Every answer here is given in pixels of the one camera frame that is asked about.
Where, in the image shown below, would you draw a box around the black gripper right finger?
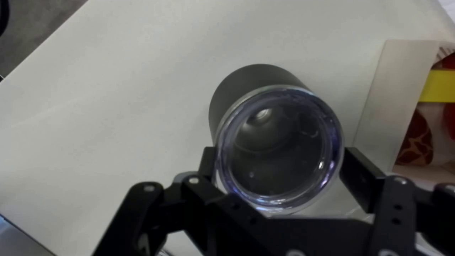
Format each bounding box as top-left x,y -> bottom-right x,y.
339,146 -> 455,256

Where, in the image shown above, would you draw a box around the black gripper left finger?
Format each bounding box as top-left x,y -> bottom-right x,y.
90,146 -> 267,256

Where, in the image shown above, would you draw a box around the clear thermos lid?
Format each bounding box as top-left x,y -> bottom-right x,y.
213,84 -> 345,216

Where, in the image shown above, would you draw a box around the black thermos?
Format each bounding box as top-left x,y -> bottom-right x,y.
207,62 -> 317,146

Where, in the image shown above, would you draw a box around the brown patterned toy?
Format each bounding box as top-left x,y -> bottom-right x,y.
396,106 -> 435,168

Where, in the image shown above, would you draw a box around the yellow toy block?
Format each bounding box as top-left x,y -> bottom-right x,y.
416,68 -> 455,104

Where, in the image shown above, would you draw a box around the red toy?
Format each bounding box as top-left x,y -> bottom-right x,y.
432,50 -> 455,72

